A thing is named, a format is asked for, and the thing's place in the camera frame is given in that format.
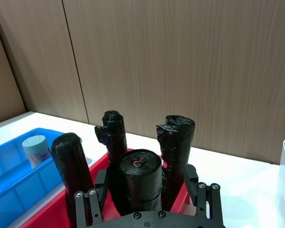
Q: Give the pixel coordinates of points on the grey-green cylinder roll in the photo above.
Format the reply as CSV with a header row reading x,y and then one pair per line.
x,y
35,148

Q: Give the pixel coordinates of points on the blue plastic bin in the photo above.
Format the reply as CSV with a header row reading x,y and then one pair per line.
x,y
7,187

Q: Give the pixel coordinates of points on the black bag roll, red core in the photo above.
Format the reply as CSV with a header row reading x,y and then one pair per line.
x,y
140,180

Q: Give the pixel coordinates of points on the black garbage bag roll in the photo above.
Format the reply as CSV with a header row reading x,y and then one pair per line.
x,y
115,137
175,142
71,161

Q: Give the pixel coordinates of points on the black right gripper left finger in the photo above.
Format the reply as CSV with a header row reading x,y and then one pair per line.
x,y
85,209

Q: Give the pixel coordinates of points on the red plastic bin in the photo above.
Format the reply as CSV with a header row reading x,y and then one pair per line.
x,y
40,213

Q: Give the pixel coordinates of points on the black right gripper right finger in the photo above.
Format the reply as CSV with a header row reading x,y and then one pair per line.
x,y
207,202

